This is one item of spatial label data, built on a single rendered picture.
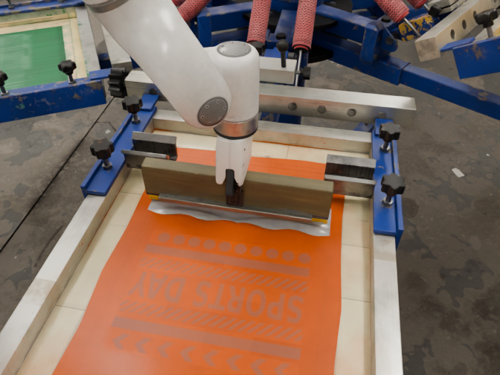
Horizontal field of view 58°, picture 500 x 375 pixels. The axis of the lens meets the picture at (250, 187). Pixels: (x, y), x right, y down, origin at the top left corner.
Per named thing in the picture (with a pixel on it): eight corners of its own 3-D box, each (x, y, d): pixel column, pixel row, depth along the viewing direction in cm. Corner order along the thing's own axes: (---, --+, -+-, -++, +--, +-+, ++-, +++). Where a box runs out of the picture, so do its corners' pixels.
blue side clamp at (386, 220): (395, 254, 83) (404, 230, 78) (367, 251, 83) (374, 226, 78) (389, 152, 104) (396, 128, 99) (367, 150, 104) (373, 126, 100)
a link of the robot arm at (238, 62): (170, 77, 58) (145, 47, 64) (178, 142, 66) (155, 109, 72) (269, 52, 64) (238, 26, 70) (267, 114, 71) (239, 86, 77)
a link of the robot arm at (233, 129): (219, 90, 76) (220, 103, 78) (207, 120, 70) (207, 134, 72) (263, 94, 75) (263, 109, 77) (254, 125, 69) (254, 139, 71)
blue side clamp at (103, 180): (111, 213, 90) (103, 189, 85) (88, 210, 91) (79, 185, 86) (160, 126, 111) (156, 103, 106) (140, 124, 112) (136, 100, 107)
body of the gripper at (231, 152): (220, 100, 77) (222, 149, 85) (205, 135, 70) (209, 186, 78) (263, 104, 76) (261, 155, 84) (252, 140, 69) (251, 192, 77)
